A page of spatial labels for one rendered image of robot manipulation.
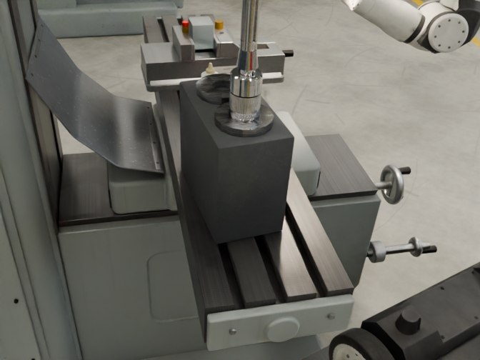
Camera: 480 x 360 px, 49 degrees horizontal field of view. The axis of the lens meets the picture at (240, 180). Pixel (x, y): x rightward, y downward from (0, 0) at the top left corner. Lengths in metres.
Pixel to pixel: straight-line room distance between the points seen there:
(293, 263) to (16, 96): 0.57
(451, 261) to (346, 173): 1.05
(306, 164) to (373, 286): 0.99
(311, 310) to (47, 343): 0.80
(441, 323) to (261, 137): 0.69
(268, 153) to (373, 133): 2.33
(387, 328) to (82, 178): 0.80
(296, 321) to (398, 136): 2.38
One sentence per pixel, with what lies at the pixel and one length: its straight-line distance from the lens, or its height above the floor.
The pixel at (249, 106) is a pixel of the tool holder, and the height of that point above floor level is 1.15.
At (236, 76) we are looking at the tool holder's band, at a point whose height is 1.20.
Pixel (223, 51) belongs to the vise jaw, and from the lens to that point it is 1.30.
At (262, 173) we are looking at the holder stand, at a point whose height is 1.06.
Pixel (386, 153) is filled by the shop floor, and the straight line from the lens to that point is 2.93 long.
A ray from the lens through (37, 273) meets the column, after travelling 1.27.
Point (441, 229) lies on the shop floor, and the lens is 2.52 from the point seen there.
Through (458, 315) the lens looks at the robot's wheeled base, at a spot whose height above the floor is 0.59.
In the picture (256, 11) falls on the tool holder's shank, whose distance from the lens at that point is 0.73.
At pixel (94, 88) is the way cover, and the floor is 0.92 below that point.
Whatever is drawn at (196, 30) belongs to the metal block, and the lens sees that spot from 1.30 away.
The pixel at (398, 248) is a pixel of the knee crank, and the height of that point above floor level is 0.52.
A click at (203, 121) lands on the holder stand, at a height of 1.11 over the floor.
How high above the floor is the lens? 1.52
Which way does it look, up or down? 36 degrees down
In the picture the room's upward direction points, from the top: 4 degrees clockwise
